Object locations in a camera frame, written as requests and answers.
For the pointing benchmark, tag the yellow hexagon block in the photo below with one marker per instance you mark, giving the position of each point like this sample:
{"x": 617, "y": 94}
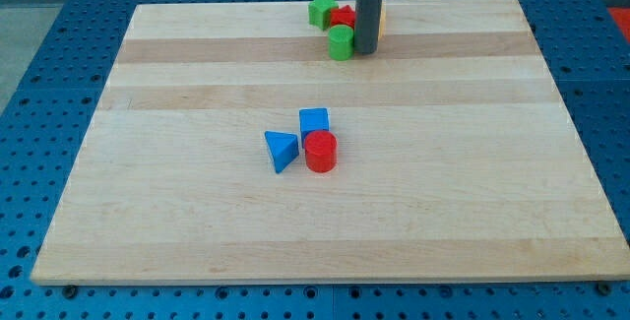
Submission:
{"x": 382, "y": 22}

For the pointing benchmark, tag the red cylinder block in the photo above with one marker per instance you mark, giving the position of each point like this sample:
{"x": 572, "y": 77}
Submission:
{"x": 321, "y": 151}

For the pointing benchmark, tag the blue cube block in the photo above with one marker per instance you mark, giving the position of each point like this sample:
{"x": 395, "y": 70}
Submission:
{"x": 313, "y": 119}

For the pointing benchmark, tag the blue triangle block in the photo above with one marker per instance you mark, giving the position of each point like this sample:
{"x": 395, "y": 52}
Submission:
{"x": 283, "y": 149}

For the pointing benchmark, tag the green cylinder block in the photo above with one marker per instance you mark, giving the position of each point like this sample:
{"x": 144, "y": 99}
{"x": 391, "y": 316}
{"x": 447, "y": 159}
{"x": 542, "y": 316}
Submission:
{"x": 340, "y": 42}

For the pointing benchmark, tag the red star block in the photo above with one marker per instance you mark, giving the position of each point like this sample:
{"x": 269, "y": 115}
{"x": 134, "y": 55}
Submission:
{"x": 342, "y": 16}

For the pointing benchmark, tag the green star block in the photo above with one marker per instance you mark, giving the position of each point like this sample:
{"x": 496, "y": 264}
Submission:
{"x": 319, "y": 13}

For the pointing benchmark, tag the light wooden board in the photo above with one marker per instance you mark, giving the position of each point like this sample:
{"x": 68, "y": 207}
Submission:
{"x": 457, "y": 160}

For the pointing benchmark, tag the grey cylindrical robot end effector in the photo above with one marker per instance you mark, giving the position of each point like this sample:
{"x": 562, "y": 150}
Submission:
{"x": 367, "y": 25}

